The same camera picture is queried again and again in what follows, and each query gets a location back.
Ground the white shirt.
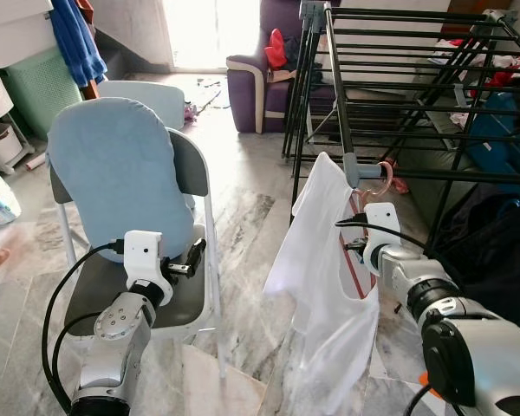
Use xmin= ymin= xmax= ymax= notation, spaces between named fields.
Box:
xmin=263 ymin=152 xmax=382 ymax=415

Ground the pink plastic clothes hanger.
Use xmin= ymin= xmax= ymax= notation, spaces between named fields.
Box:
xmin=345 ymin=159 xmax=396 ymax=300

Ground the small pink floor item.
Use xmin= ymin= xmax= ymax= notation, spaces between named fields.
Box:
xmin=390 ymin=173 xmax=411 ymax=194

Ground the grey seat folding chair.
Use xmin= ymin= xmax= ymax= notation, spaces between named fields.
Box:
xmin=48 ymin=128 xmax=228 ymax=378

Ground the blue oblong cushion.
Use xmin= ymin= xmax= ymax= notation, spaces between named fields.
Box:
xmin=48 ymin=97 xmax=196 ymax=263

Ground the dark navy shirt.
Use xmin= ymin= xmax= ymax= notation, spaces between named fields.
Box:
xmin=429 ymin=182 xmax=520 ymax=330

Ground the black metal drying rack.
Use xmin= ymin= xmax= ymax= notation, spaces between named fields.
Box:
xmin=282 ymin=0 xmax=520 ymax=254

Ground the light blue folding chair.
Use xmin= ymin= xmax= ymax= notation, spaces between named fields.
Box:
xmin=95 ymin=80 xmax=187 ymax=131

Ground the purple armchair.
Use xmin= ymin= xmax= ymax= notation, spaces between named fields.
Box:
xmin=226 ymin=0 xmax=330 ymax=135

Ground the cream couch cushion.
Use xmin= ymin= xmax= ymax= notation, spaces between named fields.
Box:
xmin=329 ymin=0 xmax=469 ymax=88

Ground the red soft item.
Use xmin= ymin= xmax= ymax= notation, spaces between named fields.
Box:
xmin=264 ymin=29 xmax=289 ymax=70

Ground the grey shelf with white bins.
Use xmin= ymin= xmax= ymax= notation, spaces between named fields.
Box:
xmin=0 ymin=61 xmax=31 ymax=174

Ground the green plastic storage bin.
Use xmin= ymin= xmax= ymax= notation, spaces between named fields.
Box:
xmin=0 ymin=48 xmax=83 ymax=140

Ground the blue hanging garment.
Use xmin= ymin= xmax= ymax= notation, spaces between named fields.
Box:
xmin=50 ymin=0 xmax=107 ymax=88

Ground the white lidded storage box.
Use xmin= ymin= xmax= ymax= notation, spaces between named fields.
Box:
xmin=0 ymin=0 xmax=57 ymax=68

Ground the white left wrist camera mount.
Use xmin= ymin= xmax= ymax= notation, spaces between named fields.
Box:
xmin=123 ymin=231 xmax=174 ymax=301

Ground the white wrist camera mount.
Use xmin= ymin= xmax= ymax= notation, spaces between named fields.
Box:
xmin=364 ymin=203 xmax=402 ymax=249
xmin=123 ymin=231 xmax=174 ymax=301

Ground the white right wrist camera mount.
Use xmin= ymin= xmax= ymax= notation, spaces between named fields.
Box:
xmin=364 ymin=203 xmax=402 ymax=249

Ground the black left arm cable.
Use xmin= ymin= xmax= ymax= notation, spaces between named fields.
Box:
xmin=42 ymin=241 xmax=127 ymax=415

